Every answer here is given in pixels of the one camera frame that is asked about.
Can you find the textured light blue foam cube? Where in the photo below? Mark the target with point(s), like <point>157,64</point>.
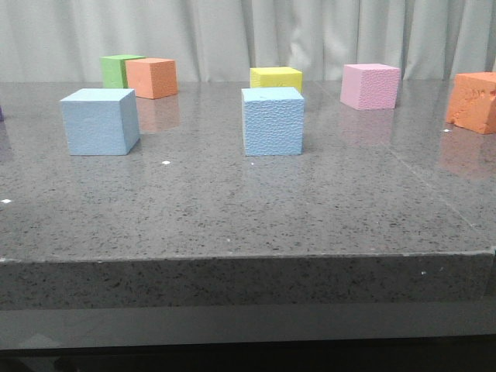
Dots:
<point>273,121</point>

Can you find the smooth light blue foam cube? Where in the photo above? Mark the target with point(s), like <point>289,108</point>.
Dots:
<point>101,121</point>

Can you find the yellow foam cube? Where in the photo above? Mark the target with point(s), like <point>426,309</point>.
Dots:
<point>265,77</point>

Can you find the smooth orange foam cube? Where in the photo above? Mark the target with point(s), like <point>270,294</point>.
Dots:
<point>152,78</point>

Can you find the pink foam cube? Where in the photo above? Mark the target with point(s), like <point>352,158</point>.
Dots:
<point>370,86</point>

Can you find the green foam cube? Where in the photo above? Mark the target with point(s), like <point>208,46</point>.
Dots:
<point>114,70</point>

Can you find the dented orange foam cube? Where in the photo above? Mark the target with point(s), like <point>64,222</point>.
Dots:
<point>472,102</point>

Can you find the grey curtain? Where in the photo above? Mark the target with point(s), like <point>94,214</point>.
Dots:
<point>47,41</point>

